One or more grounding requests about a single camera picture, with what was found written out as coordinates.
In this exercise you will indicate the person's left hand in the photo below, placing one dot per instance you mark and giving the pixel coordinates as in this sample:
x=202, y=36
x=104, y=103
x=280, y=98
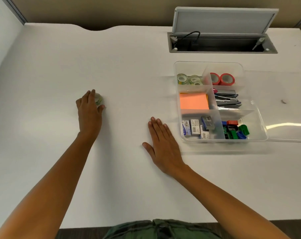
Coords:
x=89, y=116

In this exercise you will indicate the person's right hand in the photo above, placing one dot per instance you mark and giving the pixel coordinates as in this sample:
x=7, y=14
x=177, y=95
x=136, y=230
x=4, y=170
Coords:
x=165, y=151

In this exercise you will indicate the clear plastic organizer box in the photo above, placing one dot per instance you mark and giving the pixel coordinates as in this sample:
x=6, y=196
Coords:
x=257, y=129

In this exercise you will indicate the clear plastic lid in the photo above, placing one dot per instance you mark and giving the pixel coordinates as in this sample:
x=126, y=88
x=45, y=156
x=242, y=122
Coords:
x=290, y=111

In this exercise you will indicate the person's right forearm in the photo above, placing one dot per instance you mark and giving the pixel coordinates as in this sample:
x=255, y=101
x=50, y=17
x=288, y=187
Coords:
x=227, y=209

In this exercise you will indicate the person's left forearm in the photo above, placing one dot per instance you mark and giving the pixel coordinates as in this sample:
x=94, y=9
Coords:
x=40, y=191

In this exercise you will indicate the grey staple box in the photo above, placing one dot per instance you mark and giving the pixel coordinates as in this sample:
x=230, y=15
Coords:
x=207, y=122
x=195, y=126
x=204, y=135

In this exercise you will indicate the red tape roll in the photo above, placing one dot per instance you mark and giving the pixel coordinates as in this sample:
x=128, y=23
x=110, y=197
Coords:
x=212, y=80
x=232, y=82

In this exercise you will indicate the orange sticky note pad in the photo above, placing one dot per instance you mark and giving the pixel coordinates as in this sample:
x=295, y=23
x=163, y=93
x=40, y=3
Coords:
x=194, y=101

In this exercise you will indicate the pile of coloured pencil sharpeners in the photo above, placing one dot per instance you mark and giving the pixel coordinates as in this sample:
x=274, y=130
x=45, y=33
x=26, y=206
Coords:
x=236, y=130

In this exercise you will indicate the light blue stapler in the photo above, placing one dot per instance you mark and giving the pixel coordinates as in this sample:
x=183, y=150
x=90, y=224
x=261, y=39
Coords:
x=227, y=108

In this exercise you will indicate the green shirt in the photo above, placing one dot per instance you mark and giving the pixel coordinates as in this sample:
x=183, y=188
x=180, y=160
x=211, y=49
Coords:
x=160, y=230

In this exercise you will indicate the silver stapler with pink end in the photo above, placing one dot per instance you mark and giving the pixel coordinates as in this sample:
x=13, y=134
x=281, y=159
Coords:
x=225, y=91

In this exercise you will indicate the beige partition panel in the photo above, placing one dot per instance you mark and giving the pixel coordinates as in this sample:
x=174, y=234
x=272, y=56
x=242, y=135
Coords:
x=90, y=9

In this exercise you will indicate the white desk side divider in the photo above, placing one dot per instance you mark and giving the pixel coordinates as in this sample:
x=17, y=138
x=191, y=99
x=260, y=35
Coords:
x=3, y=34

